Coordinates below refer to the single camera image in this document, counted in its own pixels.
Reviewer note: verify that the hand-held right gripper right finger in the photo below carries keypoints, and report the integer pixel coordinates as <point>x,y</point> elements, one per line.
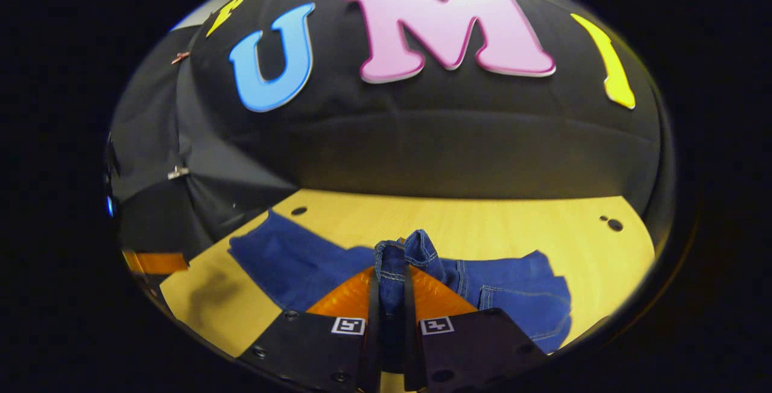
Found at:
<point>411,345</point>

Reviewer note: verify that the black backdrop cloth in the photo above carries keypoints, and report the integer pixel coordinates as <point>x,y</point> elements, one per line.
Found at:
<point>452,140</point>

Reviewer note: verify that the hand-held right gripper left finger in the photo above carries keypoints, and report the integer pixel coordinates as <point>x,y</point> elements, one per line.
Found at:
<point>373,333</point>

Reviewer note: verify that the blue denim jeans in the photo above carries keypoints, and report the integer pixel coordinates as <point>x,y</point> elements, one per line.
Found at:
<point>301,266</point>

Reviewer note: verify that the pink clip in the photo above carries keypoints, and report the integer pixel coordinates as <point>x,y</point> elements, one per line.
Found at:
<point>180,57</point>

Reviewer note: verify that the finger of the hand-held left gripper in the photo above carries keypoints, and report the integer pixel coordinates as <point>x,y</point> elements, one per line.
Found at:
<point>155,262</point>

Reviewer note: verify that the white clip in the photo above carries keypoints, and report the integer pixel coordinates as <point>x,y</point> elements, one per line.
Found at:
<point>178,172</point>

